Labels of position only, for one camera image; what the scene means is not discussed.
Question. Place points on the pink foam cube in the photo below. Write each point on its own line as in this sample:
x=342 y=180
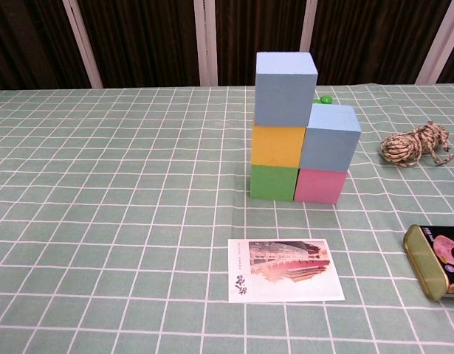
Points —
x=319 y=186

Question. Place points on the light blue foam cube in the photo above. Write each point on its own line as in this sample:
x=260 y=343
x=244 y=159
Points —
x=283 y=97
x=328 y=144

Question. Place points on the green foam cube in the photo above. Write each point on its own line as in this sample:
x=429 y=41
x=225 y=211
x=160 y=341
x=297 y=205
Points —
x=272 y=182

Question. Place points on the yellow foam cube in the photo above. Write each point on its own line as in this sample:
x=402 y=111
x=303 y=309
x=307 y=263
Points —
x=276 y=147

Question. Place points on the white picture postcard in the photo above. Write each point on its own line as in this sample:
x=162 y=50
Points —
x=285 y=271

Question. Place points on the green checked tablecloth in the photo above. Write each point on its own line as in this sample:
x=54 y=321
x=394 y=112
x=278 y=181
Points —
x=119 y=221

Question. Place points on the green studded toy brick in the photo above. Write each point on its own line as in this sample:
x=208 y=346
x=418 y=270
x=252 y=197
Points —
x=325 y=99

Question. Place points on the dark brown curtain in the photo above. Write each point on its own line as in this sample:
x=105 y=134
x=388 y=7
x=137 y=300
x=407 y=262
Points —
x=145 y=37

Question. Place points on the black gold meat tin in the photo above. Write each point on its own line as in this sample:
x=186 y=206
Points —
x=429 y=262

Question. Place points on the white frame post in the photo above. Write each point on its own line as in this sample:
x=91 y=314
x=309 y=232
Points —
x=82 y=44
x=439 y=40
x=308 y=26
x=206 y=40

